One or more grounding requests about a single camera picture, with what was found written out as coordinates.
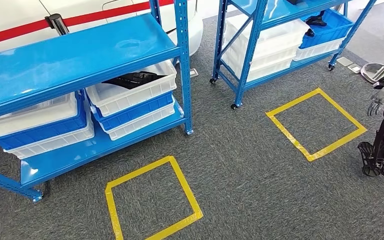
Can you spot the black plastic part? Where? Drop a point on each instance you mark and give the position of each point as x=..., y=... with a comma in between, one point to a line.
x=316, y=21
x=132, y=79
x=296, y=1

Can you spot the blue metal shelf rack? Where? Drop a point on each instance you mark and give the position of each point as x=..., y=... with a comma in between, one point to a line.
x=251, y=43
x=62, y=59

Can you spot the grey floor outlet plate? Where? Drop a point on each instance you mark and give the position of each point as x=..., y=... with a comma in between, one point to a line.
x=194, y=73
x=354, y=68
x=344, y=61

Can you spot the yellow floor tape square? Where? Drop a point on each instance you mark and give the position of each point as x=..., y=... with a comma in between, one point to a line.
x=110, y=212
x=288, y=132

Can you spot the red barrier belt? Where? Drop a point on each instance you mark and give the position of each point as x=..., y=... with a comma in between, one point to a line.
x=112, y=11
x=13, y=33

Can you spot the chrome black stanchion post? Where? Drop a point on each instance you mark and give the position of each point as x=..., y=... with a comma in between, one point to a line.
x=371, y=71
x=58, y=24

